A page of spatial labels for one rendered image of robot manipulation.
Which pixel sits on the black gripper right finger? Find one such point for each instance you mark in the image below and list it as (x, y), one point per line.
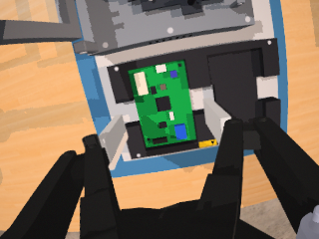
(293, 174)

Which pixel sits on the green circuit board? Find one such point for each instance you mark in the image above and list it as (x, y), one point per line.
(163, 103)

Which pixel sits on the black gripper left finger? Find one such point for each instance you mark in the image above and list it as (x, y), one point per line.
(49, 211)

